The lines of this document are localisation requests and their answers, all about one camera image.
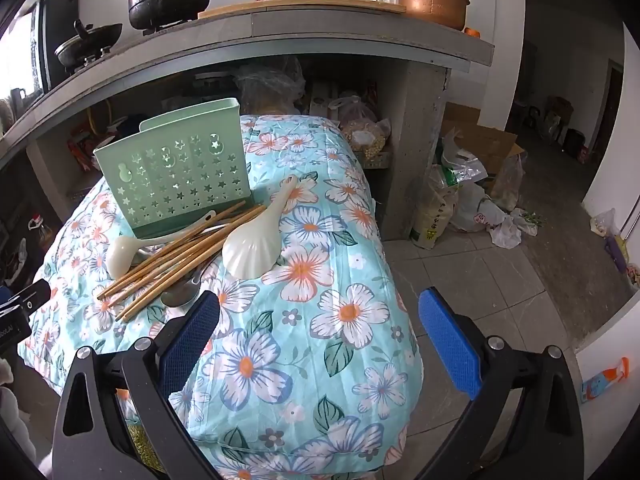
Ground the floral blanket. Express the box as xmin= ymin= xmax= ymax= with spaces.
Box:
xmin=17 ymin=114 xmax=426 ymax=480

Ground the bag of green beans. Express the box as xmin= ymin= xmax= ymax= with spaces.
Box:
xmin=117 ymin=390 xmax=166 ymax=476

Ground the white plastic rice paddle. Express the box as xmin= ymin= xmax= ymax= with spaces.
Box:
xmin=221 ymin=175 xmax=301 ymax=281

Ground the plastic bag of soybeans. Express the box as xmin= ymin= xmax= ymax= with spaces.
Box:
xmin=340 ymin=95 xmax=392 ymax=166

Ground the pale plastic bag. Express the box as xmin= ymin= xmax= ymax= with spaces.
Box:
xmin=590 ymin=209 xmax=618 ymax=238

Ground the cream soup ladle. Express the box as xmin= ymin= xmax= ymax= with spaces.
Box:
xmin=106 ymin=210 xmax=217 ymax=280

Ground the crumpled white plastic bag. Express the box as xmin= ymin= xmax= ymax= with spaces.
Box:
xmin=487 ymin=212 xmax=540 ymax=250

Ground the silver foil bag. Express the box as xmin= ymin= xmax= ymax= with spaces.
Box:
xmin=440 ymin=130 xmax=488 ymax=183

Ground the purple item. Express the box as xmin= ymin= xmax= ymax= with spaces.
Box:
xmin=604 ymin=235 xmax=628 ymax=273

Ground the cardboard box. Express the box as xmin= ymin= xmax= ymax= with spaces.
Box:
xmin=440 ymin=102 xmax=526 ymax=196

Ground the small mesh crate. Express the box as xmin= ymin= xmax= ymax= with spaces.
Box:
xmin=360 ymin=150 xmax=392 ymax=170

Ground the pale fluffy cloth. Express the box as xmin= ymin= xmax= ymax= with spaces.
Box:
xmin=0 ymin=360 xmax=36 ymax=466

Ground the black wok with lid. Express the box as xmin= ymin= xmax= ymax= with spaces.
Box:
xmin=54 ymin=20 xmax=123 ymax=68

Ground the copper pot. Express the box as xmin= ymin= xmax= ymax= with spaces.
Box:
xmin=395 ymin=0 xmax=471 ymax=31

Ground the wooden cutting board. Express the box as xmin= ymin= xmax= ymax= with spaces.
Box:
xmin=197 ymin=0 xmax=407 ymax=21

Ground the concrete kitchen counter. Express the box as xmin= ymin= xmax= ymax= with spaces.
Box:
xmin=0 ymin=0 xmax=496 ymax=241

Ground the oil bottle with red cap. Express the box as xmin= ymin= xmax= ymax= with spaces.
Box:
xmin=27 ymin=214 xmax=55 ymax=256

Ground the red packaging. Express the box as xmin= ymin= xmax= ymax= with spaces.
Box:
xmin=67 ymin=130 xmax=101 ymax=171

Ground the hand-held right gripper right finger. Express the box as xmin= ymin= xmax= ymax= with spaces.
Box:
xmin=417 ymin=287 xmax=586 ymax=480

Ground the orange and blue tube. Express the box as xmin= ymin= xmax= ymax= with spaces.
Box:
xmin=581 ymin=357 xmax=631 ymax=402

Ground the green perforated utensil holder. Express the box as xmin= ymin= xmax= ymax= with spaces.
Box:
xmin=93 ymin=97 xmax=257 ymax=240

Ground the black bin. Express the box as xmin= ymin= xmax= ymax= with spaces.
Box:
xmin=562 ymin=129 xmax=586 ymax=156

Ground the clear plastic bag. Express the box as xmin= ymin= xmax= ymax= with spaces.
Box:
xmin=492 ymin=152 xmax=528 ymax=211

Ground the black flat panel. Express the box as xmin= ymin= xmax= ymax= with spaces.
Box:
xmin=37 ymin=0 xmax=81 ymax=93

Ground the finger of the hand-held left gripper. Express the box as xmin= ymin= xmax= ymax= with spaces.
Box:
xmin=0 ymin=280 xmax=52 ymax=317

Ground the rice sack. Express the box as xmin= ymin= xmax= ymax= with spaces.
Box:
xmin=410 ymin=165 xmax=460 ymax=251

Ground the gas stove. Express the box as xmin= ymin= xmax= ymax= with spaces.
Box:
xmin=65 ymin=14 xmax=201 ymax=73

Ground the bunch of bamboo chopsticks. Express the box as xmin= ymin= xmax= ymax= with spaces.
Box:
xmin=96 ymin=201 xmax=268 ymax=323

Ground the clear bag of noodles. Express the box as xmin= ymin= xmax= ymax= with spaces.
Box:
xmin=235 ymin=57 xmax=306 ymax=116

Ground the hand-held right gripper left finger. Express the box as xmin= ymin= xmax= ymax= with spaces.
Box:
xmin=52 ymin=290 xmax=221 ymax=480

